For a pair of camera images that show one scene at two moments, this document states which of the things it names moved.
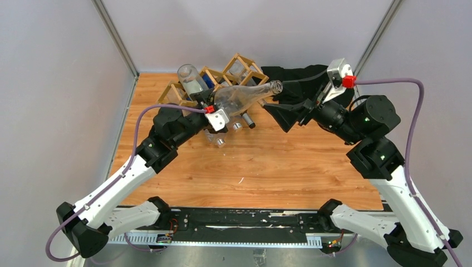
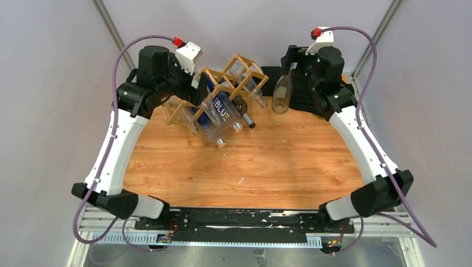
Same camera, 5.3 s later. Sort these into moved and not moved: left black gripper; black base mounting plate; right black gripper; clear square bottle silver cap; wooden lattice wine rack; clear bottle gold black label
Moved: left black gripper; right black gripper; clear bottle gold black label
Not moved: black base mounting plate; clear square bottle silver cap; wooden lattice wine rack
